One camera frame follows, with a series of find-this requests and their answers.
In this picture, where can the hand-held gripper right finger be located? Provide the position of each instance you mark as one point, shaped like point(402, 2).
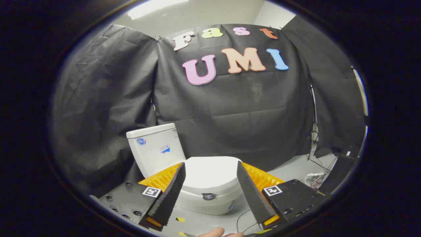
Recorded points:
point(251, 194)

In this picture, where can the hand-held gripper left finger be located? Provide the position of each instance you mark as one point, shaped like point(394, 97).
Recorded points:
point(172, 194)

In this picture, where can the white toilet lid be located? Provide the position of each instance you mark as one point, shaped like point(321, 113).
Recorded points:
point(210, 171)

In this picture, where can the white toilet with tank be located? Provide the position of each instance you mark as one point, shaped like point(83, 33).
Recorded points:
point(153, 154)

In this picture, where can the small yellow black tape piece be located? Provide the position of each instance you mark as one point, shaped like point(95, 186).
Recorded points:
point(180, 219)

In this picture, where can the clear plastic bag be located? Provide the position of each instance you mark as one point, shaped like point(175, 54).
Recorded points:
point(312, 179)

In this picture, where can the black backdrop cloth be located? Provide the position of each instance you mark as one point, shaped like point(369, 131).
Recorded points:
point(236, 112)

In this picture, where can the thin black stand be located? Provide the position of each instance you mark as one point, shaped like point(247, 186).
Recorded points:
point(314, 131)

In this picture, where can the black box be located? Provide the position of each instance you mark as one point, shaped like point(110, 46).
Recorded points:
point(338, 171)

